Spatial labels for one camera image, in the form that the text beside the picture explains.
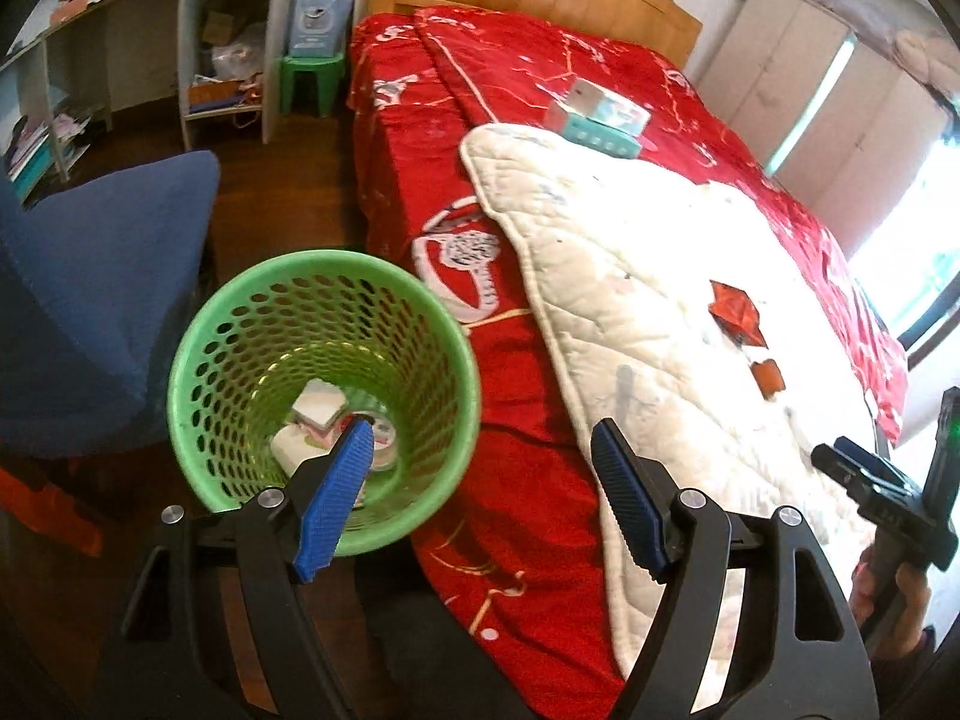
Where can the green plastic stool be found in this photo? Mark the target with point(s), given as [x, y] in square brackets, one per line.
[311, 75]

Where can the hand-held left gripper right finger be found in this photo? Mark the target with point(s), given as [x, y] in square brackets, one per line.
[630, 495]

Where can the person's right hand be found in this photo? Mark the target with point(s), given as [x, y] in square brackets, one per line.
[911, 607]

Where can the red wrapper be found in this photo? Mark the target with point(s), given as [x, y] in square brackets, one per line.
[739, 311]

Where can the clear plastic bag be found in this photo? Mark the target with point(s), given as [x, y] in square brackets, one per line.
[236, 60]

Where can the small white box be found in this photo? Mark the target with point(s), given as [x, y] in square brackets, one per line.
[319, 403]

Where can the teal tissue pack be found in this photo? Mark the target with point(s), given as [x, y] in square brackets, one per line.
[592, 139]

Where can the blue chair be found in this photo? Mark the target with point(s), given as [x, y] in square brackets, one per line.
[97, 277]

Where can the blue paper bag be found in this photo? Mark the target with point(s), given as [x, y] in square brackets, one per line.
[319, 26]

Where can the white wardrobe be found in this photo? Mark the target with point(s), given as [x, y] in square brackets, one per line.
[810, 90]

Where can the white tissue pack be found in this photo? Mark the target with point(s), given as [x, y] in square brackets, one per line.
[607, 101]

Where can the row of books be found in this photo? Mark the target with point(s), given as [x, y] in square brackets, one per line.
[45, 150]

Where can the small orange wrapper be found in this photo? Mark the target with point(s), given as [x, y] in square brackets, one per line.
[768, 379]

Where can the red printed bedspread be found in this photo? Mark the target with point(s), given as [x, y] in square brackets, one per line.
[420, 165]

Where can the white quilted blanket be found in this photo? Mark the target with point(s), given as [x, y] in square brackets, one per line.
[637, 255]

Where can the white cup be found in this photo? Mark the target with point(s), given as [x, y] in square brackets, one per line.
[296, 450]

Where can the green plastic mesh basket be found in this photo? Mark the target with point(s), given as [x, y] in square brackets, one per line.
[225, 300]

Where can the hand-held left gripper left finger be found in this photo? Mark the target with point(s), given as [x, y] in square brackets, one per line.
[334, 502]

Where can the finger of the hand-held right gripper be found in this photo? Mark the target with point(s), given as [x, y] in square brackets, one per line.
[840, 469]
[870, 461]

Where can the orange red cloth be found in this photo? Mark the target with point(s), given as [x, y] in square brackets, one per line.
[45, 510]

